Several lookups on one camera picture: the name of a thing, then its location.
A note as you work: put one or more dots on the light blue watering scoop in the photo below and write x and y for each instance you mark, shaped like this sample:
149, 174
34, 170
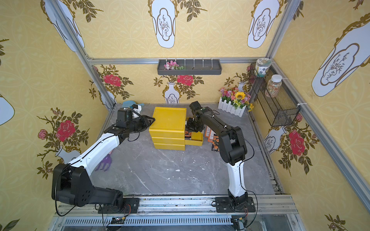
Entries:
128, 103

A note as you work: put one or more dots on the yellow three-drawer cabinet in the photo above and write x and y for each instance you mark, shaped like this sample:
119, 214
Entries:
168, 130

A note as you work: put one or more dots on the white picket fence flower planter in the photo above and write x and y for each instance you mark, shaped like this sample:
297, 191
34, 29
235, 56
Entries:
234, 101

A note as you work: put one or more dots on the jar with green label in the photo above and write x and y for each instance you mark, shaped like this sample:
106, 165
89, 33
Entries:
262, 66

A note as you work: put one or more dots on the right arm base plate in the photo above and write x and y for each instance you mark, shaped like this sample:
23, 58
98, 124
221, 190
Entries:
228, 205

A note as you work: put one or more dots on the black wire wall basket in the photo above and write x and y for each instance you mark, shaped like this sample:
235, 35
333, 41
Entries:
280, 110

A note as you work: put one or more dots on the pink flowers in tray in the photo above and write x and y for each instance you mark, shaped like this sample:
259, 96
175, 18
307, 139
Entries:
173, 65

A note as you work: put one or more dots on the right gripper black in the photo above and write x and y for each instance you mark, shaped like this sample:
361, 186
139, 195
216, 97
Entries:
193, 125

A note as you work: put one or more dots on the clear jar white lid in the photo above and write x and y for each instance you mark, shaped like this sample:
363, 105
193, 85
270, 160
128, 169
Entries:
273, 86

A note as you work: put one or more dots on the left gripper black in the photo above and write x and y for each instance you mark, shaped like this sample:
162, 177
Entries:
141, 121

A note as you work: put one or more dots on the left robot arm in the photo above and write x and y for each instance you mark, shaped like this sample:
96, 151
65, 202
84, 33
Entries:
71, 182

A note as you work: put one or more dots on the orange seed bag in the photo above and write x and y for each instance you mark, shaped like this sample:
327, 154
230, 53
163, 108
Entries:
207, 132
215, 144
211, 137

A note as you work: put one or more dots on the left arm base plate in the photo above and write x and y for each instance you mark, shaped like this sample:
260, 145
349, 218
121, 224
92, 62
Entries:
122, 206

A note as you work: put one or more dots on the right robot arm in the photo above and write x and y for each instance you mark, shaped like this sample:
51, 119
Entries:
232, 148

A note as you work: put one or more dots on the grey wall shelf tray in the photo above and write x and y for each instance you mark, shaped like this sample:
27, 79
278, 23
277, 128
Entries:
194, 66

